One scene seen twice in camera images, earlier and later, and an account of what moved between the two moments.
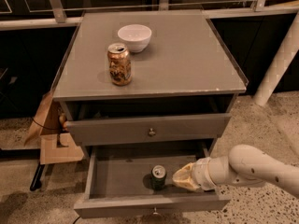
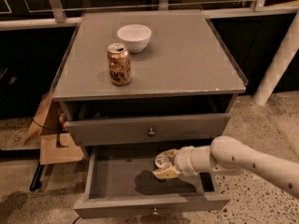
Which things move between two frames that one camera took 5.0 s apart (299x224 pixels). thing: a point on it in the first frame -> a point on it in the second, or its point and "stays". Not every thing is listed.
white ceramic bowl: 136,36 stays
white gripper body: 201,174 -> 183,161
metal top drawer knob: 151,132 stays
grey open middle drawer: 137,181 stays
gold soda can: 120,63 stays
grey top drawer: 143,130 stays
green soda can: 158,177 -> 162,161
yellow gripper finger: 183,178 -> 166,173
